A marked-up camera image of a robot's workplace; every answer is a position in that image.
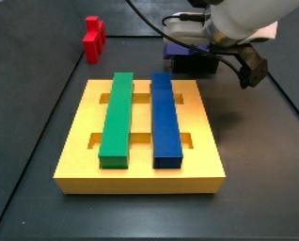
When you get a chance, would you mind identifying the purple comb-shaped block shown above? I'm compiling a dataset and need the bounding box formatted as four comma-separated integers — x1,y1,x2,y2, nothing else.
162,43,200,59

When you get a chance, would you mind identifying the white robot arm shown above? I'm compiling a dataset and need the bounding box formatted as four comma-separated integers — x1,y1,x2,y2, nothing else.
162,0,299,48

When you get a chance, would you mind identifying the black angled fixture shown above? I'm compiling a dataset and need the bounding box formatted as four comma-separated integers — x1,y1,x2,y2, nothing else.
170,56,218,73

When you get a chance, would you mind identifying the yellow slotted board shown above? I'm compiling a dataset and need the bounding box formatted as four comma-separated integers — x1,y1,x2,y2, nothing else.
53,80,225,194

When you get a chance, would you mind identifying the red comb-shaped block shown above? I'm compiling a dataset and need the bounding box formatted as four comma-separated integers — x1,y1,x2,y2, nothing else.
82,16,106,64

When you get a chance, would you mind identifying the blue long bar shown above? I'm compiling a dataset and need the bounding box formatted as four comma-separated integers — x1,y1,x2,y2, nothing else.
150,73,182,169

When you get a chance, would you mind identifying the green long bar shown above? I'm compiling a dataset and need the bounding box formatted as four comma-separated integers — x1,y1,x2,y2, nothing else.
97,72,133,169

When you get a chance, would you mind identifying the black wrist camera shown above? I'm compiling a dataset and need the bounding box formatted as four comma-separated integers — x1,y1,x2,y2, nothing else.
208,42,268,90

